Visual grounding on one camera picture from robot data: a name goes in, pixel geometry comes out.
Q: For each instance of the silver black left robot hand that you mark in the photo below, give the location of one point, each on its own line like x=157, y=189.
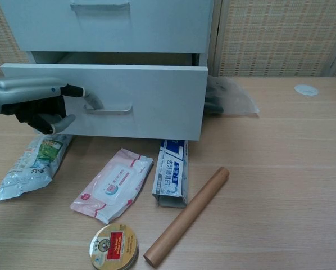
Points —
x=24, y=95

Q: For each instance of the white bottom drawer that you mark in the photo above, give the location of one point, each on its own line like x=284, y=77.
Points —
x=162, y=101

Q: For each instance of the white drawer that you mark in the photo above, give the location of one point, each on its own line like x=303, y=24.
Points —
x=162, y=101
x=156, y=25

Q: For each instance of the white middle drawer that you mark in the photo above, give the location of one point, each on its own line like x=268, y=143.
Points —
x=156, y=25

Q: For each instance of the grey drawer cabinet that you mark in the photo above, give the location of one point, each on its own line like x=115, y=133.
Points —
x=210, y=42

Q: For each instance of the white green snack bag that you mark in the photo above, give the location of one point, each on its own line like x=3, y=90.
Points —
x=33, y=166

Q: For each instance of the pink wet wipes pack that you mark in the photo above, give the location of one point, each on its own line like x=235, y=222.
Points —
x=114, y=185

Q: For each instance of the blue white toothpaste box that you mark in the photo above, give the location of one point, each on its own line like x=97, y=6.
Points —
x=170, y=174

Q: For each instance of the round gold red tin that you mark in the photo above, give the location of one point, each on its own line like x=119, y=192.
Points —
x=114, y=247

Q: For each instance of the black items inside bag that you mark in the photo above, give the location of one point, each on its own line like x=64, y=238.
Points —
x=213, y=99

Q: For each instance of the wooden cylinder tube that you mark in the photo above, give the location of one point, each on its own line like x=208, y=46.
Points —
x=187, y=216

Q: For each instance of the clear plastic bag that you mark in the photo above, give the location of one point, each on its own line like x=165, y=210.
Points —
x=241, y=98

